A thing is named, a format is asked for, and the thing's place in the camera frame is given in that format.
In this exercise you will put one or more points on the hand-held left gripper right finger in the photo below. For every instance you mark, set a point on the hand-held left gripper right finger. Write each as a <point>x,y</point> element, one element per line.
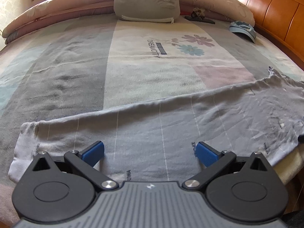
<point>206,155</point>

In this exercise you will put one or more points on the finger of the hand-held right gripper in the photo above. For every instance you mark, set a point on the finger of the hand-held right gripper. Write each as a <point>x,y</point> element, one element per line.
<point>301,139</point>

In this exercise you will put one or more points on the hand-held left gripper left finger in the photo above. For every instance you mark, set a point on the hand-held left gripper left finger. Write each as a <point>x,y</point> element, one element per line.
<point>93,153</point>

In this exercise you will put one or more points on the grey striped pants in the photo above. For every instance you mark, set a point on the grey striped pants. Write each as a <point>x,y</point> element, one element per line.
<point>190,123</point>

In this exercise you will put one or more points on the patchwork bed sheet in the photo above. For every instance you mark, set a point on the patchwork bed sheet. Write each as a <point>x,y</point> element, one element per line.
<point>142,71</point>

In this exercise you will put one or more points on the blue cap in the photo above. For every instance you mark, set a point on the blue cap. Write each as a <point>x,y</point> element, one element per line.
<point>244,29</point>

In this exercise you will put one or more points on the wooden bed headboard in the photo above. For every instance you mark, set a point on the wooden bed headboard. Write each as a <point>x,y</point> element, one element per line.
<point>273,9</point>

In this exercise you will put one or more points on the black phone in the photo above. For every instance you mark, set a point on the black phone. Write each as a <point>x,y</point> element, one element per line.
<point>204,21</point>

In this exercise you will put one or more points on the flower hair clip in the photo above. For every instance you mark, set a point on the flower hair clip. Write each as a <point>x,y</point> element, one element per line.
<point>198,13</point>

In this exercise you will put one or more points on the pink folded quilt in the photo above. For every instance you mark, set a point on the pink folded quilt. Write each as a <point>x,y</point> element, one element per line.
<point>59,7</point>

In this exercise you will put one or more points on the grey cat face pillow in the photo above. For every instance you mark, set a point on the grey cat face pillow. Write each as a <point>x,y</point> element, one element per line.
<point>144,7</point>

